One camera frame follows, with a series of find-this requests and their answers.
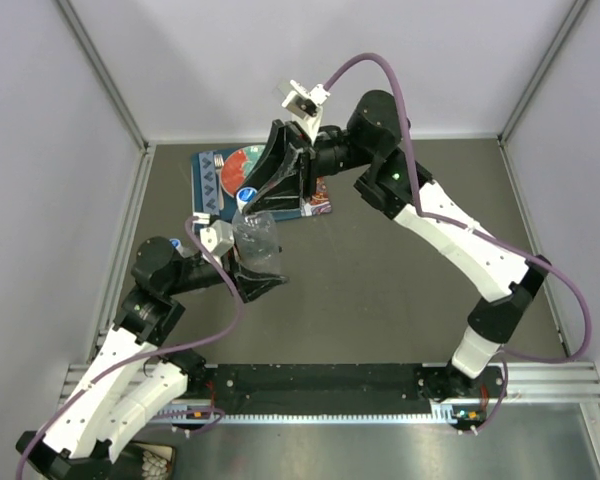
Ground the white bottle cap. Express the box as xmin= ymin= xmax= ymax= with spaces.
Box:
xmin=235 ymin=186 xmax=257 ymax=212

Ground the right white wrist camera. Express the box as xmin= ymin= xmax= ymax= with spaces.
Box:
xmin=278 ymin=80 xmax=330 ymax=144

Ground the clear bottle orange base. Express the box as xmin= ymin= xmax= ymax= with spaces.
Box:
xmin=232 ymin=207 xmax=282 ymax=275

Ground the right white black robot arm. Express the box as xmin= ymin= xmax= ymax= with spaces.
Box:
xmin=235 ymin=90 xmax=547 ymax=401

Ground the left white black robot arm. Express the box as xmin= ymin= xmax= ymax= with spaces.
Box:
xmin=15 ymin=236 xmax=288 ymax=479

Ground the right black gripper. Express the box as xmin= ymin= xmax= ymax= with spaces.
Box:
xmin=235 ymin=125 xmax=375 ymax=219

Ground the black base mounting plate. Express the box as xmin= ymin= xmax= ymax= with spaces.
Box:
xmin=183 ymin=363 xmax=503 ymax=414

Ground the aluminium frame rail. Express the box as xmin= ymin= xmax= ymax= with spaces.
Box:
xmin=61 ymin=363 xmax=600 ymax=409

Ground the blue patterned placemat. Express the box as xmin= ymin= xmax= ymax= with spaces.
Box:
xmin=189 ymin=140 xmax=306 ymax=231

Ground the colourful mandala napkin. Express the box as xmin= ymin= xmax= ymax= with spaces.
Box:
xmin=303 ymin=178 xmax=332 ymax=217

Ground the silver fork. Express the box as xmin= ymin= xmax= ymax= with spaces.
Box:
xmin=213 ymin=153 xmax=224 ymax=211

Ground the floral patterned box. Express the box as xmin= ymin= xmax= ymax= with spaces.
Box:
xmin=119 ymin=443 xmax=176 ymax=480

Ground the red teal patterned plate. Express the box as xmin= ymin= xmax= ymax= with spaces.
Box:
xmin=220 ymin=145 xmax=265 ymax=197

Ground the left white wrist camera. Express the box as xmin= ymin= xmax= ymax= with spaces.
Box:
xmin=192 ymin=212 xmax=235 ymax=261

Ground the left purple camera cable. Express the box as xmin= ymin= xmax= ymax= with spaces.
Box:
xmin=14 ymin=215 xmax=246 ymax=480

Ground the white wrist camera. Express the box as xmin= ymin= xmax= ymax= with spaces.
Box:
xmin=278 ymin=80 xmax=330 ymax=144
xmin=192 ymin=212 xmax=235 ymax=261

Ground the grey slotted cable duct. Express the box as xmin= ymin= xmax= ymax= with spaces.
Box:
xmin=149 ymin=403 xmax=486 ymax=428

